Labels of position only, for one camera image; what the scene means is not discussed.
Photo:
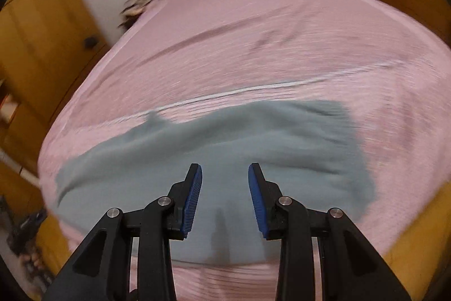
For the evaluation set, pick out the yellow wooden wardrobe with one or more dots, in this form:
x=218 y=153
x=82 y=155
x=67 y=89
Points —
x=35 y=22

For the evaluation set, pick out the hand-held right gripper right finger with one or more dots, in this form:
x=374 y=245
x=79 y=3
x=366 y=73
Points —
x=256 y=202

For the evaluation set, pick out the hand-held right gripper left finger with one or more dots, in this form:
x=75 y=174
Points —
x=192 y=202

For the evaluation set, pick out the pink floral bed sheet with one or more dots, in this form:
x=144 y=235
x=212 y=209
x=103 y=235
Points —
x=264 y=57

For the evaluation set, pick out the pile of clothes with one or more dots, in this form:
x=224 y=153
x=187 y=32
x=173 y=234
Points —
x=137 y=4

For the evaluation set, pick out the small black device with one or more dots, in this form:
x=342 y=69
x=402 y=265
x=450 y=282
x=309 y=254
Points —
x=91 y=42

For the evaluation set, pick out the grey pants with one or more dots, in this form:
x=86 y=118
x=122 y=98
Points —
x=225 y=146

